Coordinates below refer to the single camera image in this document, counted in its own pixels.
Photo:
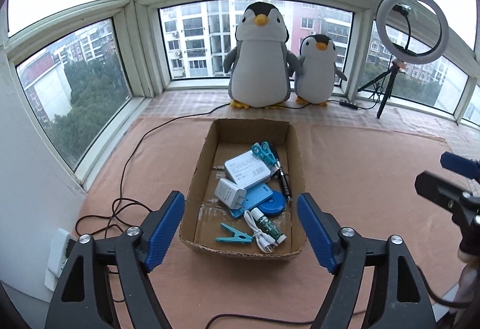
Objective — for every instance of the small penguin plush toy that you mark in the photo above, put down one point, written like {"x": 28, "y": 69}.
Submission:
{"x": 317, "y": 73}

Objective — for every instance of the blue round tape measure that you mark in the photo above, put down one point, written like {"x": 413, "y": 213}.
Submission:
{"x": 275, "y": 205}

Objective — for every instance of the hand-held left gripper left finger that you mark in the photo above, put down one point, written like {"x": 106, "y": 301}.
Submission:
{"x": 165, "y": 235}

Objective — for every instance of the brown cardboard box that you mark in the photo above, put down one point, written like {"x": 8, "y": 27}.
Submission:
{"x": 210, "y": 227}

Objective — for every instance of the green lip balm tube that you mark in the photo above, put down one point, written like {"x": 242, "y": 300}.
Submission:
{"x": 270, "y": 227}

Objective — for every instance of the blue phone stand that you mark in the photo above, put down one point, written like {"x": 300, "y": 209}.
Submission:
{"x": 258, "y": 195}

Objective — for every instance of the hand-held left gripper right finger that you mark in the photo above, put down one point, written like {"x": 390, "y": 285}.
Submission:
{"x": 317, "y": 235}

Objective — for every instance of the black pen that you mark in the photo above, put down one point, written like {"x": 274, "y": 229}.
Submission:
{"x": 285, "y": 186}

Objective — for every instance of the white power strip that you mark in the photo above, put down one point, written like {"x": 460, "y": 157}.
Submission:
{"x": 56, "y": 257}

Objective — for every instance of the white wall charger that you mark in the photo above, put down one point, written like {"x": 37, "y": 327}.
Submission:
{"x": 228, "y": 193}

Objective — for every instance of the teal plastic clip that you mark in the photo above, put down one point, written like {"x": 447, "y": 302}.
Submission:
{"x": 236, "y": 237}
{"x": 264, "y": 154}

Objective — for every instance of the large penguin plush toy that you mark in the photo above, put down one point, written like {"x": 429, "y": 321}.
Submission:
{"x": 258, "y": 70}

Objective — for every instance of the white square tin box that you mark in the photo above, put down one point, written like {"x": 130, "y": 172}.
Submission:
{"x": 247, "y": 169}

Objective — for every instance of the checkered cloth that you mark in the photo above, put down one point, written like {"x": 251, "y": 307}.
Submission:
{"x": 187, "y": 105}

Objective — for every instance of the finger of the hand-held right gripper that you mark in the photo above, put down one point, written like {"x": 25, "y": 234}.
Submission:
{"x": 463, "y": 165}
{"x": 438, "y": 190}

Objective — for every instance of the black tripod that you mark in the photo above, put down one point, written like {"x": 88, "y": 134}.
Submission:
{"x": 386, "y": 96}

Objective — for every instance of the person's right hand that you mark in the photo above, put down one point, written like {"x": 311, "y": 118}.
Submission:
{"x": 468, "y": 254}

